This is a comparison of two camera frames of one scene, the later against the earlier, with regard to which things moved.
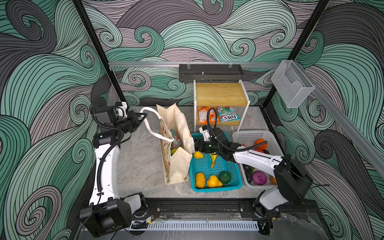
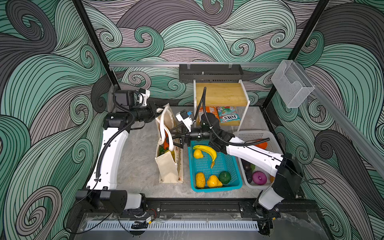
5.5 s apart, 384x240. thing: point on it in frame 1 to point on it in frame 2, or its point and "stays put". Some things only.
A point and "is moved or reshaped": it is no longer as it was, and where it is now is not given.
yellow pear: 214,182 stays put
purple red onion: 259,178 stays put
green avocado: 224,177 stays put
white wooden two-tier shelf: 219,94 stays put
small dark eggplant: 248,170 stays put
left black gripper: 132,117 to 152,112
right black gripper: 197,144 to 188,135
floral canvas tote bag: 177,143 is moved or reshaped
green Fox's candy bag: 228,114 stays put
